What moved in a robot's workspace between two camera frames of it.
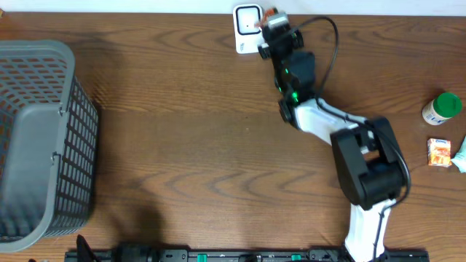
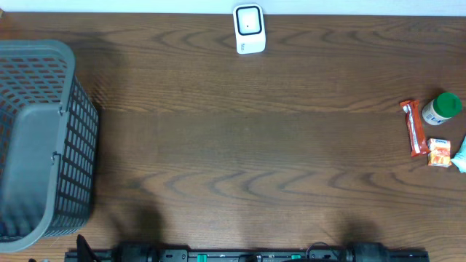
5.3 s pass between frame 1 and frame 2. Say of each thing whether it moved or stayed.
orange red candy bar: moved
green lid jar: stayed
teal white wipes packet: stayed
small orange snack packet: stayed
